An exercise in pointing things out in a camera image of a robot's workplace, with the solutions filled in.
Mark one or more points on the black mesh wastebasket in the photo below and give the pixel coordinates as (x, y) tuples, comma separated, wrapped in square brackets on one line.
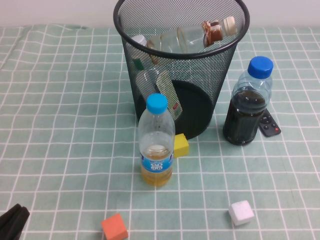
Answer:
[(200, 75)]

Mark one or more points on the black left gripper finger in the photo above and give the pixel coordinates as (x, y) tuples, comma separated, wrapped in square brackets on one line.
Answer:
[(11, 212)]

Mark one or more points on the green checked tablecloth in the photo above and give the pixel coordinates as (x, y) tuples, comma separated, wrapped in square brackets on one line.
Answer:
[(50, 175)]

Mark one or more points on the white cube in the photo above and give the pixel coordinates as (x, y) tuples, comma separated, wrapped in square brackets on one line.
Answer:
[(241, 212)]

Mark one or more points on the blue-capped bottle dark liquid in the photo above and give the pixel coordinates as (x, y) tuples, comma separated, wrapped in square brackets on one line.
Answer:
[(243, 120)]

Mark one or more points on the light-blue-capped bottle yellow liquid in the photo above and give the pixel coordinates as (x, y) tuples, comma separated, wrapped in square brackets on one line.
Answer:
[(156, 140)]

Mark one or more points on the black remote control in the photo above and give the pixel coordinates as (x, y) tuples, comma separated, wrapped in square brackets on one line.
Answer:
[(269, 128)]

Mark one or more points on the clear bottle white cap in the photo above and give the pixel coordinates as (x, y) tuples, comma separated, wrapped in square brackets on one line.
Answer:
[(138, 40)]

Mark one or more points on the beige-capped bottle brown neck wrap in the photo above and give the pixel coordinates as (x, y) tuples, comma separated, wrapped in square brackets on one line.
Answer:
[(190, 37)]

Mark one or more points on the orange cube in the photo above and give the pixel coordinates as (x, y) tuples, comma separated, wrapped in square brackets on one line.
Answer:
[(113, 226)]

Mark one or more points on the yellow block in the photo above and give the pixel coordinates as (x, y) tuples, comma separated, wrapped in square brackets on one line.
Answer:
[(182, 147)]

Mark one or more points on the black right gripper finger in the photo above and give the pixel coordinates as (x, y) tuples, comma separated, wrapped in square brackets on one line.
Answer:
[(15, 225)]

